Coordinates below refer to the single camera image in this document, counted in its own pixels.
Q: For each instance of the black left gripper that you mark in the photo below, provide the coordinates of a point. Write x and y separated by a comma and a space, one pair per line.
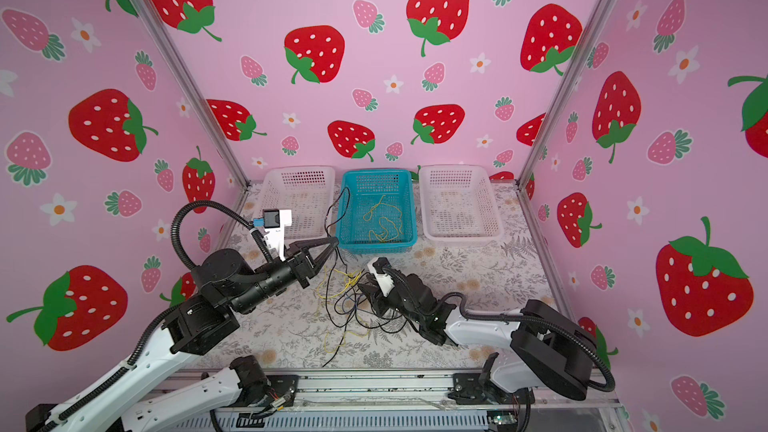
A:
299, 268

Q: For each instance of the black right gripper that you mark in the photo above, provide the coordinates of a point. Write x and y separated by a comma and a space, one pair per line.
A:
375, 299

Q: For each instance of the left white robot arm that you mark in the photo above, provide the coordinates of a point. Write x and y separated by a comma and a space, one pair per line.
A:
226, 287

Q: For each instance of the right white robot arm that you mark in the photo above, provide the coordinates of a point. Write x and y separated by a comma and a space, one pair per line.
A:
534, 346

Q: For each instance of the left white plastic basket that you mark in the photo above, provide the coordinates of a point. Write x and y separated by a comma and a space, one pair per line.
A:
308, 191

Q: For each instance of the white plastic basket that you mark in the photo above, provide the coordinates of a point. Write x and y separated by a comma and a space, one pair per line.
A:
458, 206
308, 191

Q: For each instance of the teal plastic basket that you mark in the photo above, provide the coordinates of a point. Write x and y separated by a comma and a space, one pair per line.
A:
377, 212

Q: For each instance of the right white plastic basket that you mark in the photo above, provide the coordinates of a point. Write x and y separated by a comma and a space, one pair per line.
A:
458, 206

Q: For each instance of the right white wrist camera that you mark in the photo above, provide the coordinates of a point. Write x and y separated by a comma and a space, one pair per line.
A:
379, 267

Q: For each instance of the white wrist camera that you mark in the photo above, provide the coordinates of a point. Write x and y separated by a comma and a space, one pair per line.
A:
379, 267
268, 231

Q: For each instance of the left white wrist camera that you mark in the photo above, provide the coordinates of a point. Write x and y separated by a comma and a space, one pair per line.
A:
268, 231

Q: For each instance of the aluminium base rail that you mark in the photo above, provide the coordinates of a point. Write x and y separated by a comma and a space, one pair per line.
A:
408, 400

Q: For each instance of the left aluminium corner post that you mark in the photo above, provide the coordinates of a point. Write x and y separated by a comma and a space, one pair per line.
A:
157, 30

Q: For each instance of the aluminium corner post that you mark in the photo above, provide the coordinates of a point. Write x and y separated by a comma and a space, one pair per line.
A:
593, 28
157, 30

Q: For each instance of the right aluminium corner post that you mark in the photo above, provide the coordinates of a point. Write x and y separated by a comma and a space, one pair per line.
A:
593, 28

